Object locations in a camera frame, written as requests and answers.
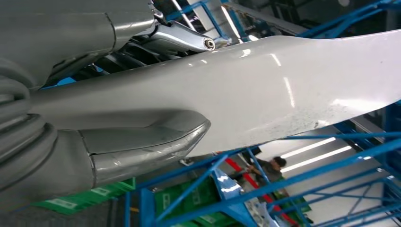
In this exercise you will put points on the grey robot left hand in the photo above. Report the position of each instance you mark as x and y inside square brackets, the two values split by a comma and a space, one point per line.
[62, 31]

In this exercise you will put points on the blue metal shelf rack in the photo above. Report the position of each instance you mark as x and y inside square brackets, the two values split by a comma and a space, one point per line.
[341, 23]
[146, 210]

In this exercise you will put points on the green plastic crate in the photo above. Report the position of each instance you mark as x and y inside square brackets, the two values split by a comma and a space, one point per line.
[282, 194]
[94, 194]
[184, 200]

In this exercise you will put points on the person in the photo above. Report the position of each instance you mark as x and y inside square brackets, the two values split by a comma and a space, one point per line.
[269, 170]

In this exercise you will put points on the long red barrier belt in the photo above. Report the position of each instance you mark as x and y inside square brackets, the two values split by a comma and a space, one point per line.
[268, 199]

